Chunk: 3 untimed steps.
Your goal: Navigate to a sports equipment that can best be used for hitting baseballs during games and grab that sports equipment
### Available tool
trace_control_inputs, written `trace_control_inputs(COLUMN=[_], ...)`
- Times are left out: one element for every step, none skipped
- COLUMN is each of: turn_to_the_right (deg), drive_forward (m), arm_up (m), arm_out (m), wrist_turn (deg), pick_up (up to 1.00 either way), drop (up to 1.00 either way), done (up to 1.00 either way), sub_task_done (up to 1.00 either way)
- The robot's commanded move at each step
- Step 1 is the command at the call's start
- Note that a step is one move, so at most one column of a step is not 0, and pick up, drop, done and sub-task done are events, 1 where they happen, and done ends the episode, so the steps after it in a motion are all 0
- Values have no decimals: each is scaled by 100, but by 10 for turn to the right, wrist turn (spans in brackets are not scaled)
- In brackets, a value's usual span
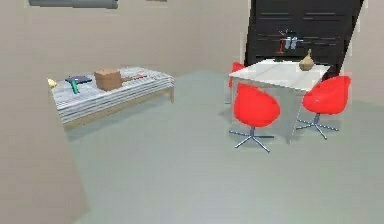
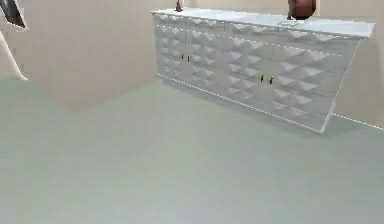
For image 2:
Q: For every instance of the white studded sideboard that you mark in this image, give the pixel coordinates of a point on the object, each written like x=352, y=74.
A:
x=253, y=63

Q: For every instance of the small brown statuette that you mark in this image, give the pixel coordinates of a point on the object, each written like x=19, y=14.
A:
x=179, y=6

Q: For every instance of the dark red round vase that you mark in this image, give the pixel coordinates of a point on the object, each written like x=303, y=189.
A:
x=301, y=8

